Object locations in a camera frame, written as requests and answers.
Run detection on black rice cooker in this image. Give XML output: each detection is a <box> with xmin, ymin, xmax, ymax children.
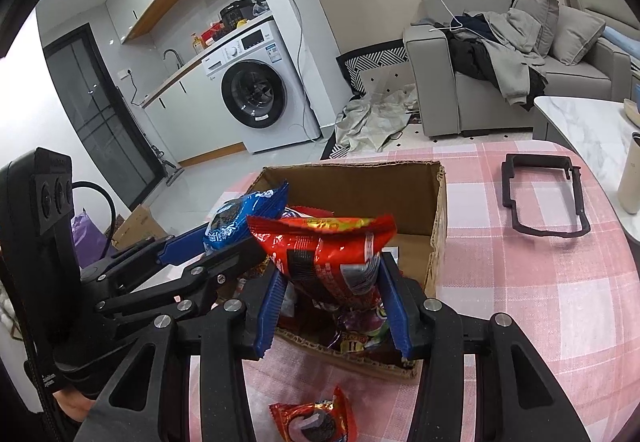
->
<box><xmin>220</xmin><ymin>0</ymin><xmax>256</xmax><ymax>30</ymax></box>

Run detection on small red snack packet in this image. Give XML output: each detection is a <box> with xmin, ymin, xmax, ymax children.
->
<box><xmin>268</xmin><ymin>385</ymin><xmax>358</xmax><ymax>442</ymax></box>

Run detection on grey jacket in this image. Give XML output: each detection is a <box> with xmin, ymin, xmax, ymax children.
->
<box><xmin>465</xmin><ymin>9</ymin><xmax>548</xmax><ymax>107</ymax></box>

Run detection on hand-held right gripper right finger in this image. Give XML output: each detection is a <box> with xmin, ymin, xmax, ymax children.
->
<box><xmin>377</xmin><ymin>252</ymin><xmax>593</xmax><ymax>442</ymax></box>

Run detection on purple bag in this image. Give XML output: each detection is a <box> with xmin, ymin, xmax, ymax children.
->
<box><xmin>70</xmin><ymin>208</ymin><xmax>111</xmax><ymax>267</ymax></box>

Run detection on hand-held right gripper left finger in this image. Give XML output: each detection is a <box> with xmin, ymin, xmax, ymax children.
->
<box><xmin>70</xmin><ymin>267</ymin><xmax>288</xmax><ymax>442</ymax></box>

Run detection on kitchen counter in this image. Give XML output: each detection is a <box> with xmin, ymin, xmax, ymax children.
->
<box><xmin>140</xmin><ymin>54</ymin><xmax>206</xmax><ymax>110</ymax></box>

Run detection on grey sofa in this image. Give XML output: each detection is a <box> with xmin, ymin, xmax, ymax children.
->
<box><xmin>404</xmin><ymin>0</ymin><xmax>640</xmax><ymax>139</ymax></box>

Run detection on beige cloth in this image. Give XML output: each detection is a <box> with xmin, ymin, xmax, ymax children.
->
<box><xmin>334</xmin><ymin>84</ymin><xmax>418</xmax><ymax>153</ymax></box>

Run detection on white washing machine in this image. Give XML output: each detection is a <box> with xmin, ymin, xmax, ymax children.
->
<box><xmin>202</xmin><ymin>19</ymin><xmax>321</xmax><ymax>155</ymax></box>

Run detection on beige cup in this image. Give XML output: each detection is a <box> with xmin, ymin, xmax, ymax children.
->
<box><xmin>616</xmin><ymin>132</ymin><xmax>640</xmax><ymax>215</ymax></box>

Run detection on pink checked tablecloth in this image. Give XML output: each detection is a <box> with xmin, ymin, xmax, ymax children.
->
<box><xmin>187</xmin><ymin>142</ymin><xmax>640</xmax><ymax>442</ymax></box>

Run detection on dark clothes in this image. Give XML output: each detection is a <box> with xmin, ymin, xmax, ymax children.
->
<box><xmin>447</xmin><ymin>14</ymin><xmax>506</xmax><ymax>87</ymax></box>

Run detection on person's left hand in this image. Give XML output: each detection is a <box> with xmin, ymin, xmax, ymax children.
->
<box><xmin>52</xmin><ymin>386</ymin><xmax>98</xmax><ymax>423</ymax></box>

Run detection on marble coffee table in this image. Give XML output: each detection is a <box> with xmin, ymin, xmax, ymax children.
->
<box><xmin>532</xmin><ymin>96</ymin><xmax>640</xmax><ymax>243</ymax></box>

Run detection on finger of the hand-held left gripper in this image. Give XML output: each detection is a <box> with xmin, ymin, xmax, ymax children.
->
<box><xmin>95</xmin><ymin>236</ymin><xmax>273</xmax><ymax>329</ymax></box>
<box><xmin>80</xmin><ymin>222</ymin><xmax>221</xmax><ymax>295</ymax></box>

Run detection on light grey pillow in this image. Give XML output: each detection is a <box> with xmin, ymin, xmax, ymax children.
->
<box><xmin>552</xmin><ymin>4</ymin><xmax>607</xmax><ymax>66</ymax></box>

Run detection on blue snack packet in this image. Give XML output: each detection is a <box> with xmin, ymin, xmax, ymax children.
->
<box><xmin>202</xmin><ymin>182</ymin><xmax>291</xmax><ymax>253</ymax></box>

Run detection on dark grey pillow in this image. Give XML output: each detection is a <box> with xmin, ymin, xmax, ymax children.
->
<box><xmin>510</xmin><ymin>0</ymin><xmax>560</xmax><ymax>57</ymax></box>

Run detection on brown cardboard box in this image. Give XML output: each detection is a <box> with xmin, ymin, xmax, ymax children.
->
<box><xmin>215</xmin><ymin>160</ymin><xmax>448</xmax><ymax>380</ymax></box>

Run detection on small cardboard box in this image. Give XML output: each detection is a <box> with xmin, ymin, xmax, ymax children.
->
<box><xmin>111</xmin><ymin>204</ymin><xmax>168</xmax><ymax>247</ymax></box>

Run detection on light blue blanket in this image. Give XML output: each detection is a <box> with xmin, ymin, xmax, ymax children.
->
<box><xmin>602</xmin><ymin>29</ymin><xmax>640</xmax><ymax>53</ymax></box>

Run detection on dark glass door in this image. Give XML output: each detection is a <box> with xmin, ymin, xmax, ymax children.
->
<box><xmin>42</xmin><ymin>23</ymin><xmax>166</xmax><ymax>223</ymax></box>

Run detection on black plastic frame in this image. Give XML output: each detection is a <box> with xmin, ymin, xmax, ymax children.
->
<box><xmin>501</xmin><ymin>153</ymin><xmax>592</xmax><ymax>239</ymax></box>

